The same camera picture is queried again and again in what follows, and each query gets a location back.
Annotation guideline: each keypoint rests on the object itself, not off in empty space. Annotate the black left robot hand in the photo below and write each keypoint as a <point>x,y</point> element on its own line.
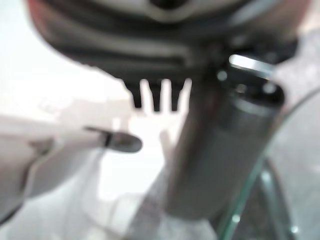
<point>155,47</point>

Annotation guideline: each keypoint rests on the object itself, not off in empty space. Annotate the dark robot foot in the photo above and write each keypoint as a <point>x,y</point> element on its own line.
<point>123,143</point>

